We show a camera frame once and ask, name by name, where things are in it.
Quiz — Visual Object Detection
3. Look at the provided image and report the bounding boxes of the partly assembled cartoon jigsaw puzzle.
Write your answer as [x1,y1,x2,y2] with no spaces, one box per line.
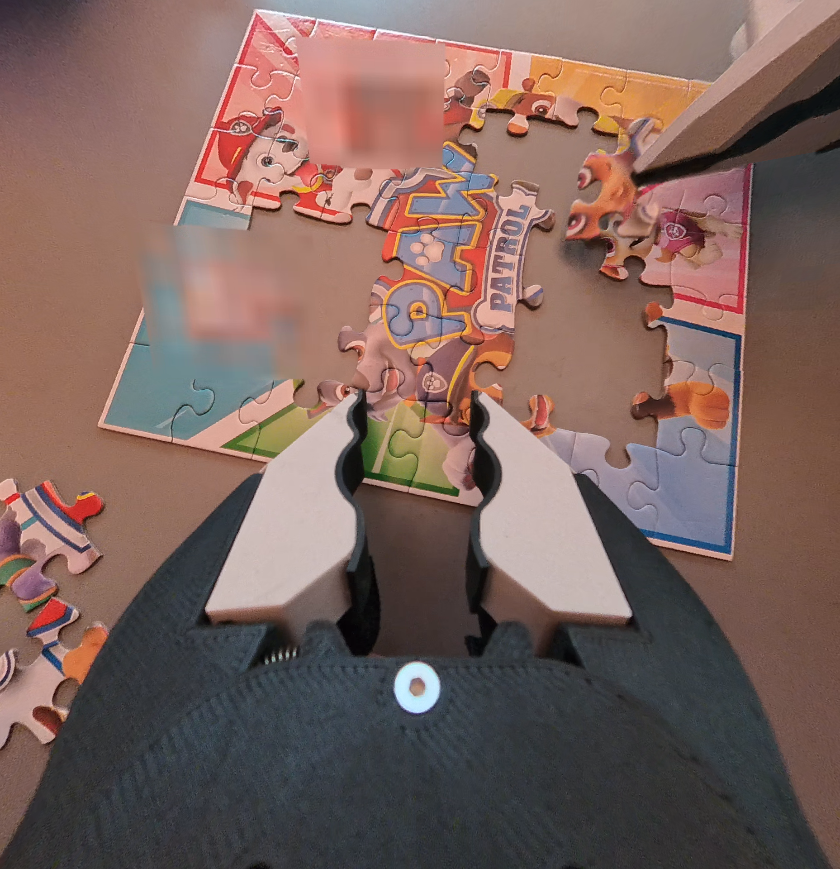
[97,8,755,563]

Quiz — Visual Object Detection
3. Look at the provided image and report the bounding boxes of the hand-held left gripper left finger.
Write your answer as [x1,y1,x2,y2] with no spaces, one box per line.
[204,392,383,656]

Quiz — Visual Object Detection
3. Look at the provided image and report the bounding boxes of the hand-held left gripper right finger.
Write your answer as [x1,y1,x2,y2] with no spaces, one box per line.
[464,390,634,656]

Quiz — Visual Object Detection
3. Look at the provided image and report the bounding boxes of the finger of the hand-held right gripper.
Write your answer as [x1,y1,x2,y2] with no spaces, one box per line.
[630,0,840,186]

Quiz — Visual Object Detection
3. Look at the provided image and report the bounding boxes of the orange dog eyes puzzle piece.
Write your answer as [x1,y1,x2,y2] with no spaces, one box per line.
[564,117,667,281]

